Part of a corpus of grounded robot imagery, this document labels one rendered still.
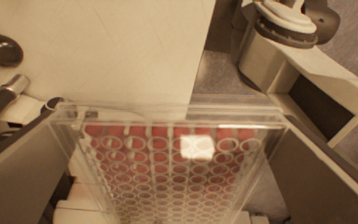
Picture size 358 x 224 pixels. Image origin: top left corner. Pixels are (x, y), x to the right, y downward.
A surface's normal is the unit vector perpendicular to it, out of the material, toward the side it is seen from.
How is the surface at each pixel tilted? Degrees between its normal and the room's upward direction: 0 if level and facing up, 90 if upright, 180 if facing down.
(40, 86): 0
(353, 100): 66
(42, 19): 0
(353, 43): 0
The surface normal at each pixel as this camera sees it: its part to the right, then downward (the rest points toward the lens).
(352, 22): 0.00, 0.68
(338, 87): -0.91, 0.15
